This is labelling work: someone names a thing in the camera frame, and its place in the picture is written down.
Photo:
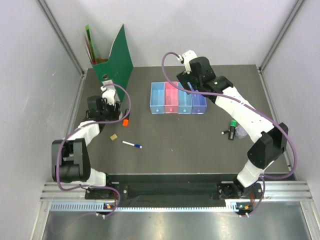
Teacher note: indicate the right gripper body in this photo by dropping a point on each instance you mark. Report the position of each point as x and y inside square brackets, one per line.
[199, 84]

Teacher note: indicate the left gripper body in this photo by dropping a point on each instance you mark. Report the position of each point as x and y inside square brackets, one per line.
[107, 111]

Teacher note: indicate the pink drawer box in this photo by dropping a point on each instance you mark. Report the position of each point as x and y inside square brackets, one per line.
[171, 101]

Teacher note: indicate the teal blue drawer box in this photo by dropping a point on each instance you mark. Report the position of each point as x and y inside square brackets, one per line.
[184, 103]

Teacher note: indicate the light blue drawer box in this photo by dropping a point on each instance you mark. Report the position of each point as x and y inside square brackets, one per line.
[157, 98]

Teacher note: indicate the green lever arch binder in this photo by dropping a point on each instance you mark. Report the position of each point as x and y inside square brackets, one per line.
[118, 66]

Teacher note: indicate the purple drawer box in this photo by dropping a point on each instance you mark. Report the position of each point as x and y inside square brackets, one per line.
[199, 104]

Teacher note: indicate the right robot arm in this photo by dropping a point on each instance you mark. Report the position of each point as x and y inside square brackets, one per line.
[269, 142]

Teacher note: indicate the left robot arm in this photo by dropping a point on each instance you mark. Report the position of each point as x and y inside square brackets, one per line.
[73, 161]

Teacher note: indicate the orange highlighter marker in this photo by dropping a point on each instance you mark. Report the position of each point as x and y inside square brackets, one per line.
[125, 121]

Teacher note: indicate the small cork block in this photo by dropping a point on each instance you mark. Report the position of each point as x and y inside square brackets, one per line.
[113, 137]

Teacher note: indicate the blue white pen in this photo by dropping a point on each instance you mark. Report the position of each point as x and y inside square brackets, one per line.
[132, 144]

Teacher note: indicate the green highlighter marker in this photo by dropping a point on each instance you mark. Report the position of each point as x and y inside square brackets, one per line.
[232, 130]

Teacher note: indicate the black white pen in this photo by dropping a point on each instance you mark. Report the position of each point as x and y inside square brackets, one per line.
[225, 132]

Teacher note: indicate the clear round clip container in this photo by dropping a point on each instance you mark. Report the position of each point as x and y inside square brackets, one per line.
[240, 132]

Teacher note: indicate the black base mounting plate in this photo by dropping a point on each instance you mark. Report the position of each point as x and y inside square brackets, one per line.
[201, 191]

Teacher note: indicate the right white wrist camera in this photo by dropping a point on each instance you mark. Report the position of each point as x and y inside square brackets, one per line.
[185, 59]

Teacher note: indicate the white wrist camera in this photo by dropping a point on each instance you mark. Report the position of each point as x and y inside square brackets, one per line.
[185, 59]
[109, 93]

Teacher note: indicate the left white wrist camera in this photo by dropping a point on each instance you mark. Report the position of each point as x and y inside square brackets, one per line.
[109, 93]

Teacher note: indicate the grey slotted cable duct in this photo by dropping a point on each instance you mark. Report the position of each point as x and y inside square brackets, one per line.
[106, 206]

